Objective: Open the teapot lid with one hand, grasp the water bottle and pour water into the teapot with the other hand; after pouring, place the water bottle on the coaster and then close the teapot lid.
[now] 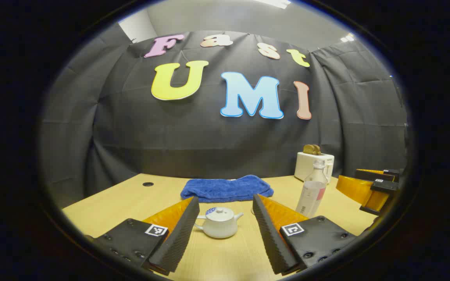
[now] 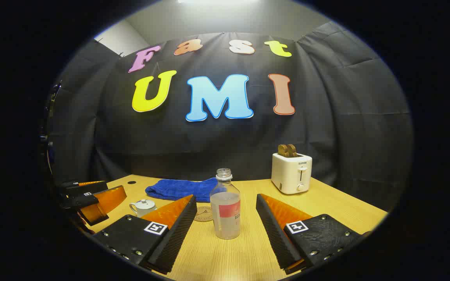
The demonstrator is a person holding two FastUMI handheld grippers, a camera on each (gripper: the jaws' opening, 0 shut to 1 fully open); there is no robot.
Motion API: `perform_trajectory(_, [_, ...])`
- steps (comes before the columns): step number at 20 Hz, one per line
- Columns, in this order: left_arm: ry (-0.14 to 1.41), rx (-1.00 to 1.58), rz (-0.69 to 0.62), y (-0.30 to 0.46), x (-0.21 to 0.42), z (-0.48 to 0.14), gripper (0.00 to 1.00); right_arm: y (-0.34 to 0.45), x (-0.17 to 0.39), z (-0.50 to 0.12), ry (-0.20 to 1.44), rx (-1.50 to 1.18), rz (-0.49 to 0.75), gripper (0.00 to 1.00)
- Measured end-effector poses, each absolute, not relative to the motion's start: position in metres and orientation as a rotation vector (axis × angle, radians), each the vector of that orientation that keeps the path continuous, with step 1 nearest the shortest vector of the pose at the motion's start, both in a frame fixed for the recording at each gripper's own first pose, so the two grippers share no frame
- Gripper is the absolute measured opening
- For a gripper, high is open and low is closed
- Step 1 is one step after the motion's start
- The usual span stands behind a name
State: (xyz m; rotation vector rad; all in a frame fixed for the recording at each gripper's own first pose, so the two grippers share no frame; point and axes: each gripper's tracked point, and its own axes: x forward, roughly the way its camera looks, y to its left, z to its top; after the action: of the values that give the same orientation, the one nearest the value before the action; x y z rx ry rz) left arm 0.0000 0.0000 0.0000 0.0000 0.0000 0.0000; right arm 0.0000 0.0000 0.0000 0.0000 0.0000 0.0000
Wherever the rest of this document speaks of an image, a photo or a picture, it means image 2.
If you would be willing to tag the black backdrop cloth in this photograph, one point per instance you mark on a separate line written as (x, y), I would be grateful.
(209, 144)

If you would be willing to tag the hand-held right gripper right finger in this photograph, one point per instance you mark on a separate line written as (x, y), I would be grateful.
(275, 234)

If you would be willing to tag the round wooden coaster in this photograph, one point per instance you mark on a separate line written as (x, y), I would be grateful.
(204, 214)

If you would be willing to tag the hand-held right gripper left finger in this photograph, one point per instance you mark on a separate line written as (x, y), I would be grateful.
(174, 234)

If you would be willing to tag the brown bread slice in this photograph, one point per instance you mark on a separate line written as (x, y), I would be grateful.
(282, 150)
(292, 150)

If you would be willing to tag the white toaster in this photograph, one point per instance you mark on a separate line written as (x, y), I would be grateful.
(287, 173)

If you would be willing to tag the blue towel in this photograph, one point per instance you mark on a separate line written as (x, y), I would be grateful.
(182, 189)

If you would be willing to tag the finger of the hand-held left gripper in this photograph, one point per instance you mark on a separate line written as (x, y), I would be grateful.
(86, 188)
(106, 203)

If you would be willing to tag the white ceramic teacup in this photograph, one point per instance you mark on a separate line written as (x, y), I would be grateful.
(143, 212)

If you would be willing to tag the clear plastic water bottle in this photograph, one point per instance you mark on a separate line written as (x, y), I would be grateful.
(225, 210)

